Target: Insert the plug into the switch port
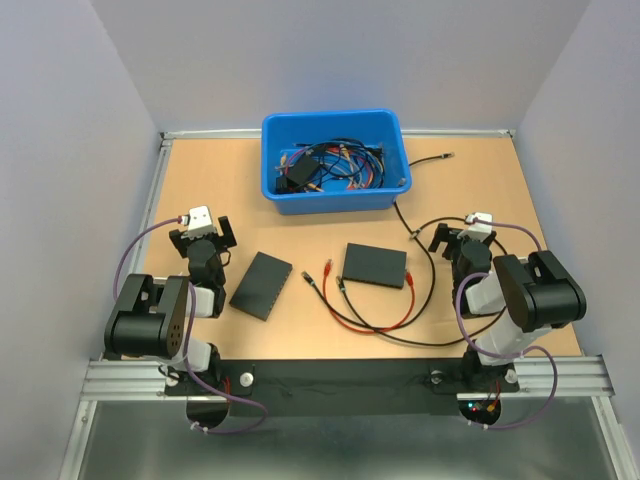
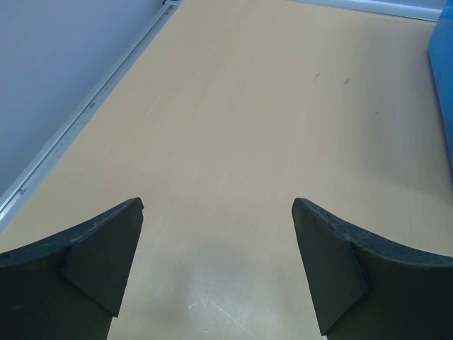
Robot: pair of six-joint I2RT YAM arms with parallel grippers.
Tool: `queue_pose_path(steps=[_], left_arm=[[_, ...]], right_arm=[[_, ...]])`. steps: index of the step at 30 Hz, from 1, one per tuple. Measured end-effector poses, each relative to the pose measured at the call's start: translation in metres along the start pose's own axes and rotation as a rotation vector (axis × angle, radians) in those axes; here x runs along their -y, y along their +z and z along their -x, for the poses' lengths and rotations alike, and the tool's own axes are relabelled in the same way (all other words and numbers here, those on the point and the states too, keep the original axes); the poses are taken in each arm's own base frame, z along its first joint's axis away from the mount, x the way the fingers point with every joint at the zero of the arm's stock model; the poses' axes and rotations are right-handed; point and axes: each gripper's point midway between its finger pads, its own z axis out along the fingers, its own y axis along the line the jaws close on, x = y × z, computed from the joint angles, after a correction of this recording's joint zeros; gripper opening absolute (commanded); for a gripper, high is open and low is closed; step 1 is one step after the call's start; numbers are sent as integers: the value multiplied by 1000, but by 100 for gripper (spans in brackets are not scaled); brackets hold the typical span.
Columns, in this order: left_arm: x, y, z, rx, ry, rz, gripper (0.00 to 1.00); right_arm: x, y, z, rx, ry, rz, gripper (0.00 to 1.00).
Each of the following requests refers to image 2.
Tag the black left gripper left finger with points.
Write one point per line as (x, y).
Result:
(70, 285)

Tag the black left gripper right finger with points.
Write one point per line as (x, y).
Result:
(364, 286)

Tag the blue plastic bin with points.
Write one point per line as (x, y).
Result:
(440, 53)

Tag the aluminium table edge rail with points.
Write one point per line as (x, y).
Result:
(28, 181)

